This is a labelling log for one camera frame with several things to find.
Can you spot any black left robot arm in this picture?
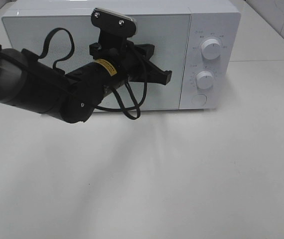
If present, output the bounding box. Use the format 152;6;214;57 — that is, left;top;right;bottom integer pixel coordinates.
0;41;172;123

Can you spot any white microwave door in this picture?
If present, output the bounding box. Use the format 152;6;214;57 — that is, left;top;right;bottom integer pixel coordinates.
2;15;190;110

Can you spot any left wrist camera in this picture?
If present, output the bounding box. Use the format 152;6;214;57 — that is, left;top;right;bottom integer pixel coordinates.
91;7;137;48

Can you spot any round white door button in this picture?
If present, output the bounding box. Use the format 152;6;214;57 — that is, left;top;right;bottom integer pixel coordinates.
191;94;207;109

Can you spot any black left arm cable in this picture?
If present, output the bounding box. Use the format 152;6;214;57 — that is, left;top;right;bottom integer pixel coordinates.
38;27;149;120

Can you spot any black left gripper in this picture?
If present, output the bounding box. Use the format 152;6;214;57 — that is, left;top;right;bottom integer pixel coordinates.
89;41;172;85

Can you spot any white microwave knob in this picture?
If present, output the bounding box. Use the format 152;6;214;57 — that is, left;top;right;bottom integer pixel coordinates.
200;37;222;60
195;71;214;90

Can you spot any white microwave oven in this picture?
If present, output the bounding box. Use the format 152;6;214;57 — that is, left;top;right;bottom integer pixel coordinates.
2;0;241;110

